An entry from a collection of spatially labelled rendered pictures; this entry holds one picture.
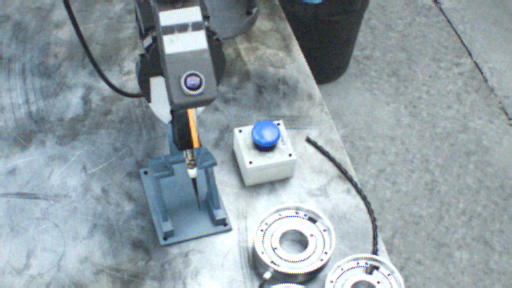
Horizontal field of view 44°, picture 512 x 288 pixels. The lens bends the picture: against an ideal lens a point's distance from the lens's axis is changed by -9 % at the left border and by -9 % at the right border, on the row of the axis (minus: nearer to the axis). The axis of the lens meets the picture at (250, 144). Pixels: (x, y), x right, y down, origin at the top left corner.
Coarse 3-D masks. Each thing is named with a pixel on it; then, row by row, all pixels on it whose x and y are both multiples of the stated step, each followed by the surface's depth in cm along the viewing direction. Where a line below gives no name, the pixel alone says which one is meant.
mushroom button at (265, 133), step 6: (258, 126) 94; (264, 126) 94; (270, 126) 94; (276, 126) 94; (252, 132) 94; (258, 132) 93; (264, 132) 93; (270, 132) 93; (276, 132) 94; (252, 138) 94; (258, 138) 93; (264, 138) 93; (270, 138) 93; (276, 138) 93; (264, 144) 93; (270, 144) 93
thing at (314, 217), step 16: (272, 208) 90; (288, 208) 91; (304, 208) 91; (256, 224) 88; (288, 224) 90; (320, 224) 90; (256, 240) 87; (272, 240) 88; (304, 240) 90; (256, 256) 87; (288, 256) 87; (304, 256) 87; (272, 272) 86; (288, 272) 84; (304, 272) 84; (320, 272) 87
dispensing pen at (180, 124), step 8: (176, 112) 76; (184, 112) 77; (176, 120) 77; (184, 120) 77; (176, 128) 77; (184, 128) 77; (176, 136) 78; (184, 136) 77; (192, 136) 78; (176, 144) 79; (184, 144) 78; (192, 144) 78; (184, 152) 80; (192, 152) 80; (192, 160) 80; (192, 168) 80; (192, 176) 81
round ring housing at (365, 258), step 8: (352, 256) 86; (360, 256) 86; (368, 256) 86; (376, 256) 86; (336, 264) 85; (344, 264) 86; (352, 264) 86; (360, 264) 86; (368, 264) 86; (376, 264) 87; (384, 264) 86; (336, 272) 86; (344, 272) 86; (384, 272) 86; (392, 272) 85; (328, 280) 84; (336, 280) 86; (352, 280) 85; (360, 280) 85; (368, 280) 85; (376, 280) 85; (392, 280) 85; (400, 280) 84
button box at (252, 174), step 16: (240, 128) 97; (240, 144) 96; (256, 144) 95; (288, 144) 96; (240, 160) 97; (256, 160) 94; (272, 160) 94; (288, 160) 94; (256, 176) 95; (272, 176) 97; (288, 176) 98
